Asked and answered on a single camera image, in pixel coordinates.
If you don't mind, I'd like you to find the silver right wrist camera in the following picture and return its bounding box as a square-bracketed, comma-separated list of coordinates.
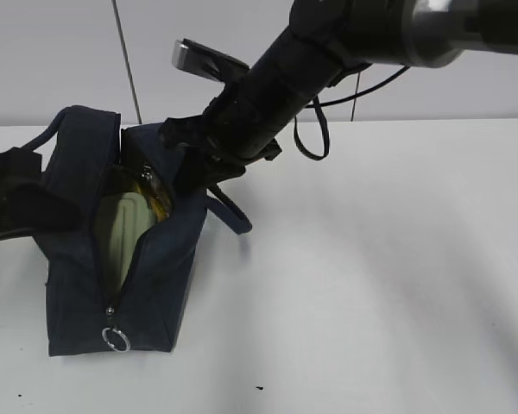
[172, 39, 250, 84]

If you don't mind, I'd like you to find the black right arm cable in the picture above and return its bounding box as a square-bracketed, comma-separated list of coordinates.
[292, 64, 415, 163]

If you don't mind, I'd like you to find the yellow pear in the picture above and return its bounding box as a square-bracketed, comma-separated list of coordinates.
[132, 179, 172, 222]

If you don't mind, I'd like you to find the green lidded glass food container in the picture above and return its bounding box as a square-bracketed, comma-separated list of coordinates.
[95, 192, 156, 298]

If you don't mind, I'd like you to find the dark blue fabric lunch bag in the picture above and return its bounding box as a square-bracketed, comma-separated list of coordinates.
[29, 105, 251, 356]

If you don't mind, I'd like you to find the metal zipper pull ring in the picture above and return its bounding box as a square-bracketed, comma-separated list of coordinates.
[101, 305, 132, 353]

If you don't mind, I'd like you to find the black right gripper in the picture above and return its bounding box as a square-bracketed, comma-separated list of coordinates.
[159, 116, 281, 200]

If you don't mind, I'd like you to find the green cucumber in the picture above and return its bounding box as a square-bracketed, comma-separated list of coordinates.
[110, 141, 169, 196]

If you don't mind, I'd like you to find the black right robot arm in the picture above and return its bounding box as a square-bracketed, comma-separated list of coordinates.
[160, 1, 518, 193]

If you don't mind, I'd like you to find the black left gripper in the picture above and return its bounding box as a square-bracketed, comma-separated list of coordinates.
[0, 147, 83, 241]

